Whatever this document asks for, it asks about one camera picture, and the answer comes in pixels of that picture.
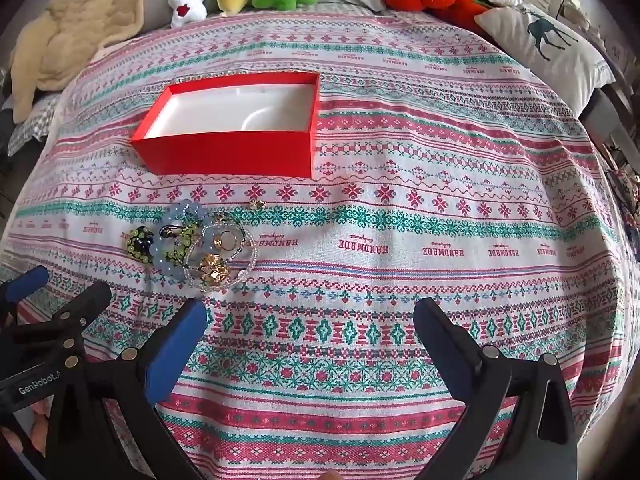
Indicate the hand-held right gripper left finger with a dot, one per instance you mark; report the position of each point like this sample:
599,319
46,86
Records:
175,347

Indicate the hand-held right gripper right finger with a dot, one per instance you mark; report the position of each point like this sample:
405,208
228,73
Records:
442,355

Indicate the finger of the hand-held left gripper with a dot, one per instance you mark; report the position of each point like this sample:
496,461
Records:
75,307
27,282

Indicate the gold flower brooch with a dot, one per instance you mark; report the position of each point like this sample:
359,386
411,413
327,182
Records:
213,267

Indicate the black charm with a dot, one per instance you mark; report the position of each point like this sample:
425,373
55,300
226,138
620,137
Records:
167,233

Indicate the red cardboard box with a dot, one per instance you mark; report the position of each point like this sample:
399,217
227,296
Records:
225,152

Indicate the patterned woven blanket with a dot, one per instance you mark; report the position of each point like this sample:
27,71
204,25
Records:
400,240

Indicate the grey checked bedsheet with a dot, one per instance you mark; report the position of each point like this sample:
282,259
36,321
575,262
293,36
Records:
32,120

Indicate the small gold stud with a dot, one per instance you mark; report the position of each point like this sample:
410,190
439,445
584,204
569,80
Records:
257,204

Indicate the beige quilted blanket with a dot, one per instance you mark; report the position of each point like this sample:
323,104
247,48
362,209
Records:
80,25

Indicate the deer print pillow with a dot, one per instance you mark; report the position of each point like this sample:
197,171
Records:
547,47

